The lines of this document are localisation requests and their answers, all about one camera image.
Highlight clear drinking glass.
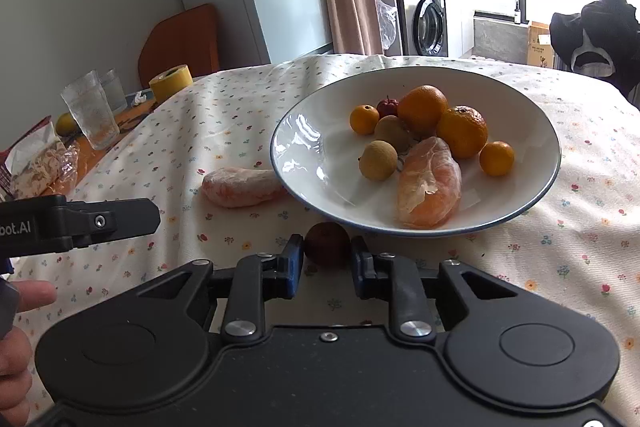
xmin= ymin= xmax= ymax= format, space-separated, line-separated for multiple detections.
xmin=61 ymin=70 xmax=119 ymax=150

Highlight orange table mat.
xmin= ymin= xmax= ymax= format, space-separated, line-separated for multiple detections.
xmin=41 ymin=91 xmax=162 ymax=198

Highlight white bowl with blue rim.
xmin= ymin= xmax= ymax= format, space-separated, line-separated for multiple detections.
xmin=270 ymin=66 xmax=561 ymax=237

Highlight dark red small fruit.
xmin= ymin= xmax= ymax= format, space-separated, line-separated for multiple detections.
xmin=376 ymin=98 xmax=399 ymax=118

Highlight grey washing machine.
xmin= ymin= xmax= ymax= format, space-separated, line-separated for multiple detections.
xmin=396 ymin=0 xmax=448 ymax=56

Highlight floral white tablecloth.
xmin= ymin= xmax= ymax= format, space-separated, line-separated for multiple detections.
xmin=15 ymin=55 xmax=639 ymax=426

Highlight large orange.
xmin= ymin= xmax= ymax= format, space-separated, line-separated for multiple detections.
xmin=397 ymin=84 xmax=449 ymax=136
xmin=436 ymin=105 xmax=488 ymax=160

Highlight yellow tape roll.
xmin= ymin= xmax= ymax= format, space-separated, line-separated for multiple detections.
xmin=149 ymin=65 xmax=193 ymax=105

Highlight small kumquat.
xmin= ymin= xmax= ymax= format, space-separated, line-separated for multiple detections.
xmin=478 ymin=141 xmax=515 ymax=176
xmin=349 ymin=105 xmax=380 ymax=135

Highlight yellow lemon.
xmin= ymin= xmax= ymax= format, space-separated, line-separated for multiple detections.
xmin=54 ymin=113 xmax=79 ymax=138

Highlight large orange front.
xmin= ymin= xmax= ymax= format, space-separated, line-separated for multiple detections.
xmin=436 ymin=105 xmax=488 ymax=160

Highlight large orange back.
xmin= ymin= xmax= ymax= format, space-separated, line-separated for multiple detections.
xmin=397 ymin=84 xmax=449 ymax=136

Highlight tissue pack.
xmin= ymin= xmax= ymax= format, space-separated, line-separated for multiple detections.
xmin=11 ymin=130 xmax=79 ymax=199

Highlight black clothes pile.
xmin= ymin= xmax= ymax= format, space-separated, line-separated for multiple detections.
xmin=549 ymin=0 xmax=639 ymax=98

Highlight cardboard box on floor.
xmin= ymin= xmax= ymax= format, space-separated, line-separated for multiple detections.
xmin=527 ymin=22 xmax=554 ymax=68

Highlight person's left hand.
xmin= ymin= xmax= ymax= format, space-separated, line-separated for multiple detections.
xmin=1 ymin=281 xmax=56 ymax=426

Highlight tan longan fruit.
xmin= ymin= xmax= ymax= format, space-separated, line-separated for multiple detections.
xmin=358 ymin=140 xmax=398 ymax=182

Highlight red snack bag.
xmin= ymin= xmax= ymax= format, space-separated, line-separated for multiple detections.
xmin=1 ymin=116 xmax=55 ymax=200

